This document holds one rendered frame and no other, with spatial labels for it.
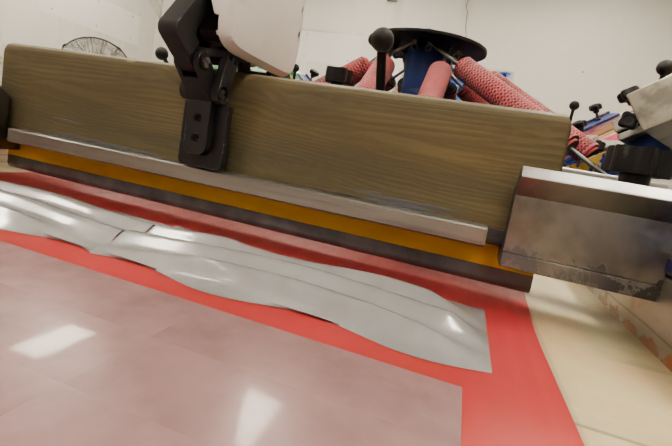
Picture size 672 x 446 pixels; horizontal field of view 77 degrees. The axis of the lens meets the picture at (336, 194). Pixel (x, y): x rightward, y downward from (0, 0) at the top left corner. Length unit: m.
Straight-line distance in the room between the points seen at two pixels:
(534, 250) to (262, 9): 0.21
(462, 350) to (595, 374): 0.05
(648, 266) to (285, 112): 0.21
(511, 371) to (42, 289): 0.17
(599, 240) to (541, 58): 4.33
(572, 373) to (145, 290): 0.17
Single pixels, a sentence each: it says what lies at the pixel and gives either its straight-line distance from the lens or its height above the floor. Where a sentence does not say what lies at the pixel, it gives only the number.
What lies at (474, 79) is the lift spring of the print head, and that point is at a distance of 0.94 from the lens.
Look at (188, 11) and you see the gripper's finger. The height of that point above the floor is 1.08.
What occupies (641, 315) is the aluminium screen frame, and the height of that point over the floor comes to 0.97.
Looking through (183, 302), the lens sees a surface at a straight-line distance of 0.17.
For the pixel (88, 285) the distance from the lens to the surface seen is 0.19.
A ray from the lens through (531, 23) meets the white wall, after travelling 4.62.
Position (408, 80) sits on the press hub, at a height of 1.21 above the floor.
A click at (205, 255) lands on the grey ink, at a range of 0.22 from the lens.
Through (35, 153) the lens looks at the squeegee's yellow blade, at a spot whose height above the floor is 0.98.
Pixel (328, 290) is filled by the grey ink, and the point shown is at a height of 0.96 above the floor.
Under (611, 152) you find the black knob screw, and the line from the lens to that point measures 0.39.
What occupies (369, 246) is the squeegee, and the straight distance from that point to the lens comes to 0.26.
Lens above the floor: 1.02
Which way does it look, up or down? 7 degrees down
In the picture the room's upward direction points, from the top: 10 degrees clockwise
